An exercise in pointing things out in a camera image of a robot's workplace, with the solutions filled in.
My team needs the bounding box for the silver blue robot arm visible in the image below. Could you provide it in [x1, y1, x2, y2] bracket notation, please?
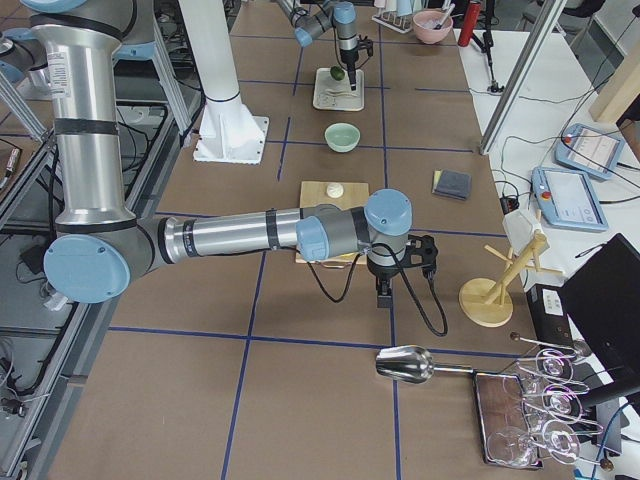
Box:
[276, 0, 373, 91]
[29, 1, 438, 306]

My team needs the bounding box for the red bottle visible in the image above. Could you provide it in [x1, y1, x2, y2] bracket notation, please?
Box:
[458, 0, 481, 47]

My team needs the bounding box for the steel scoop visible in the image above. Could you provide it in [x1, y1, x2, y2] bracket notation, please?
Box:
[375, 345, 474, 384]

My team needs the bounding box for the white bear tray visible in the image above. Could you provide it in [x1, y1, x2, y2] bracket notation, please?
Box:
[312, 68, 364, 112]

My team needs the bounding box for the green avocado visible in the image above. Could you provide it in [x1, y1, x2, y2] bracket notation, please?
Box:
[329, 65, 345, 81]

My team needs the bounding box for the grey yellow folded cloth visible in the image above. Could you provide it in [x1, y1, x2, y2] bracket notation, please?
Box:
[432, 170, 472, 200]

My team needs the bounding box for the white wire cup rack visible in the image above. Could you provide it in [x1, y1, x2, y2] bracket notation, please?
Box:
[371, 0, 414, 34]

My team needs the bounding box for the bamboo cutting board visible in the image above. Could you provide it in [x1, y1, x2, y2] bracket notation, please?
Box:
[299, 181, 370, 269]

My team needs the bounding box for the light green bowl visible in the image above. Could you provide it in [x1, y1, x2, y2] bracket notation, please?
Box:
[324, 123, 361, 153]

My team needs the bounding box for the blue teach pendant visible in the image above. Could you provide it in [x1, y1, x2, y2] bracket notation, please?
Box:
[531, 167, 609, 232]
[555, 123, 625, 181]

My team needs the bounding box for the wine glass rack tray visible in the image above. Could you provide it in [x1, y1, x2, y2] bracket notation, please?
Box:
[472, 371, 543, 471]

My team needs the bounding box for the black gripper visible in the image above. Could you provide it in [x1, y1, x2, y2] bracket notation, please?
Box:
[339, 35, 374, 91]
[367, 234, 438, 308]

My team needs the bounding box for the upper blue teach pendant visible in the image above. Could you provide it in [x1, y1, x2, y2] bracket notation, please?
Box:
[555, 123, 625, 181]

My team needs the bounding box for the wooden mug tree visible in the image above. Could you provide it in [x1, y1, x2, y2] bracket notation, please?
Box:
[458, 229, 563, 328]

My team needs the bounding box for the black monitor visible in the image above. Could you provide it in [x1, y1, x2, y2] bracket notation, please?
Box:
[560, 233, 639, 374]

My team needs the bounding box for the lower blue teach pendant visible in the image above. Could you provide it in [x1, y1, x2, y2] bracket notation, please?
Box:
[531, 167, 609, 232]

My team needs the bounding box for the pink bowl with ice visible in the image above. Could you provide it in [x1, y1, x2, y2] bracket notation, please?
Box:
[412, 10, 453, 45]

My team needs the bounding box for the aluminium frame post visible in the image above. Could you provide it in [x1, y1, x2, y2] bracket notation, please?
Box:
[479, 0, 567, 155]

